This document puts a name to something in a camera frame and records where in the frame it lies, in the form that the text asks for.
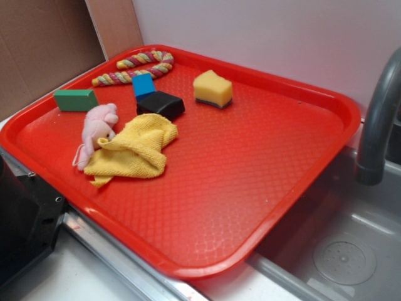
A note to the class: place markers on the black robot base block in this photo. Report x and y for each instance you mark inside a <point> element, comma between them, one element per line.
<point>31,214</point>

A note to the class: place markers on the black block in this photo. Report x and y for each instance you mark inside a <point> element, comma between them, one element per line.
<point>164,104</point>

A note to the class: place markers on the blue block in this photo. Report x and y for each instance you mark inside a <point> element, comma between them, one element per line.
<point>143,86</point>

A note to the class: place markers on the green rectangular block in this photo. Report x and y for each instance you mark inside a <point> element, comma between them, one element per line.
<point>75,100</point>

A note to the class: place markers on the red plastic tray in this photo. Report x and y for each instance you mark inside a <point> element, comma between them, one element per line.
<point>231,173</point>

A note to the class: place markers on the yellow microfibre cloth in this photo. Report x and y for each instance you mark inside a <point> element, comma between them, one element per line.
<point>134,152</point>

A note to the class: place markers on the yellow sponge with grey pad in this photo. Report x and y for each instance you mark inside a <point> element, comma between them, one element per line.
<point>212,89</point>

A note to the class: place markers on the pink plush toy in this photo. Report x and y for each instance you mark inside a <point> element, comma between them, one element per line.
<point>98,123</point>

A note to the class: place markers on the grey faucet spout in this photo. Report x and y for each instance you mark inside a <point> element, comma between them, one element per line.
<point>380,138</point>

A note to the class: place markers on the grey plastic sink basin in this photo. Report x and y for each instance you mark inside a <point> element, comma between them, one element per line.
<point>335,206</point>

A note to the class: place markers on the round sink drain cover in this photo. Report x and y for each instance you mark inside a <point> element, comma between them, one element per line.
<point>344,262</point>

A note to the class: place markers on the brown cardboard panel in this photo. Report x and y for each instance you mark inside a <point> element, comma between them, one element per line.
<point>44,44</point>

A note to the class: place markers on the multicolour twisted rope toy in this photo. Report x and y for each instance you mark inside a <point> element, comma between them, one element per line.
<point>155,63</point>

